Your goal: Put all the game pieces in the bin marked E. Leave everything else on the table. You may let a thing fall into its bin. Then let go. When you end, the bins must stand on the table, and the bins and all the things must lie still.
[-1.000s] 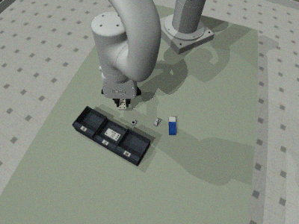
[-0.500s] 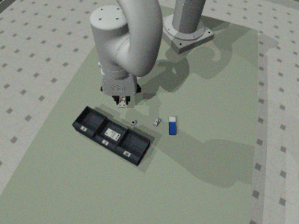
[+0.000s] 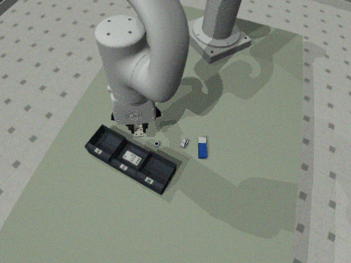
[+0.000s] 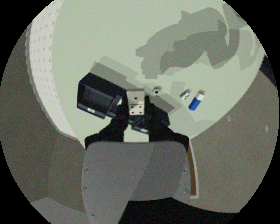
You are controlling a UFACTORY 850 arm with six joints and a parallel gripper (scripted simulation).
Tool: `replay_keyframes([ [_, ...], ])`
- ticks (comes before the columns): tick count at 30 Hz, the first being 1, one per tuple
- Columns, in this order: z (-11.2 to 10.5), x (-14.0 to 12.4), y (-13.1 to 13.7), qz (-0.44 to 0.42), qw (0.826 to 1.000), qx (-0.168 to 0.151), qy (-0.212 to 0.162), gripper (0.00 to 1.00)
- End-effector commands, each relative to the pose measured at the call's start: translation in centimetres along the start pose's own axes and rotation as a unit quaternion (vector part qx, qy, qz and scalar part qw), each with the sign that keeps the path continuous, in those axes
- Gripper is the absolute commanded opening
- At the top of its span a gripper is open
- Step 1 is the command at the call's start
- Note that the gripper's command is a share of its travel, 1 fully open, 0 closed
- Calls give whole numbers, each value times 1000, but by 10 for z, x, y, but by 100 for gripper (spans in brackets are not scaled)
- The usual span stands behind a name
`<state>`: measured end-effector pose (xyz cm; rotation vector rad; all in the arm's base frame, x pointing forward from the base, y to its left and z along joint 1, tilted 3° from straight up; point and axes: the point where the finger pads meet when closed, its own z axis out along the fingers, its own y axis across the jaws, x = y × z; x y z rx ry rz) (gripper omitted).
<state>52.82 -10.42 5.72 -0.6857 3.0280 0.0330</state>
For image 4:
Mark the blue and white eraser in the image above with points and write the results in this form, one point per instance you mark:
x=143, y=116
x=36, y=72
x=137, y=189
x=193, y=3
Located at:
x=196, y=101

